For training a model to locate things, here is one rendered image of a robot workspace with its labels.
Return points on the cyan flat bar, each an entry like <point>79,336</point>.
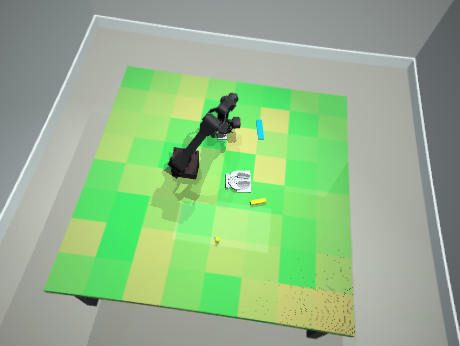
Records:
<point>260,129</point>

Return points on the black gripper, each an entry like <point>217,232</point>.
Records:
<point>234,122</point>

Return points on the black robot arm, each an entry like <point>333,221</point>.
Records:
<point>208,126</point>

